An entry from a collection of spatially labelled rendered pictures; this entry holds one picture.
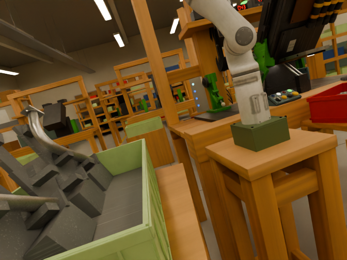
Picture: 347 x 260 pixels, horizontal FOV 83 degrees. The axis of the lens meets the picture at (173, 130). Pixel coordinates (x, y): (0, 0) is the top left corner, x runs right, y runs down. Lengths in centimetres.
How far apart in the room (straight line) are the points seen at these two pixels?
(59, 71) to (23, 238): 1185
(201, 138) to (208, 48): 89
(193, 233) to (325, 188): 48
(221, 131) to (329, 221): 51
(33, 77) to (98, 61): 342
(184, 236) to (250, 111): 45
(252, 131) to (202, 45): 108
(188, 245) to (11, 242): 33
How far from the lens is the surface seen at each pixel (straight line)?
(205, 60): 162
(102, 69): 1160
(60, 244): 46
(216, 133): 97
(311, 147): 72
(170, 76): 162
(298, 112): 122
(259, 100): 73
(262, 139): 71
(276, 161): 65
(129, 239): 28
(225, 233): 120
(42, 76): 1256
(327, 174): 80
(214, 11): 71
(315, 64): 220
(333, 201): 86
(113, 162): 87
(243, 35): 70
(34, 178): 59
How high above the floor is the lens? 111
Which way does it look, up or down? 10 degrees down
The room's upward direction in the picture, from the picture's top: 16 degrees counter-clockwise
